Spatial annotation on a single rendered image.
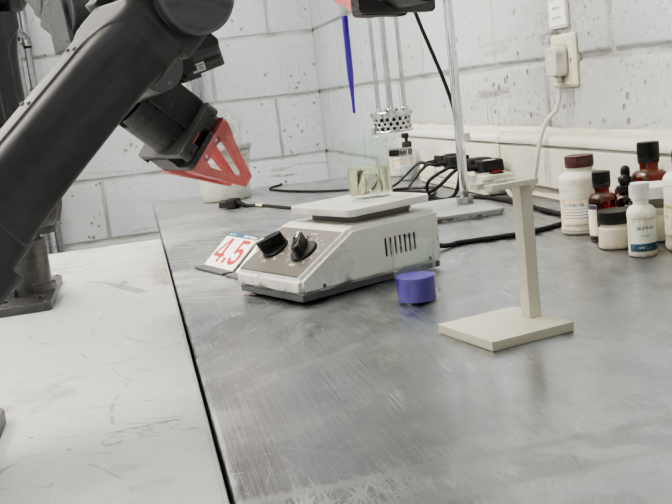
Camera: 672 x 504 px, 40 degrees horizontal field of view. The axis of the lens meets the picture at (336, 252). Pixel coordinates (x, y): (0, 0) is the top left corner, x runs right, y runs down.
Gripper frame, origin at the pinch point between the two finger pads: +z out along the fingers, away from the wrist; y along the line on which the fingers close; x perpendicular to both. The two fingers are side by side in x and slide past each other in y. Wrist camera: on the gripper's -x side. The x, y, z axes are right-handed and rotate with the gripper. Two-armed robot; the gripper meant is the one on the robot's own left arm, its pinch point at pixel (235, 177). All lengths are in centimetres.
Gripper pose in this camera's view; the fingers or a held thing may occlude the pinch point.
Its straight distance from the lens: 103.7
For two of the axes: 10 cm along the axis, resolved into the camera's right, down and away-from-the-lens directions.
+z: 6.7, 5.0, 5.4
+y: -6.0, -0.7, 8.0
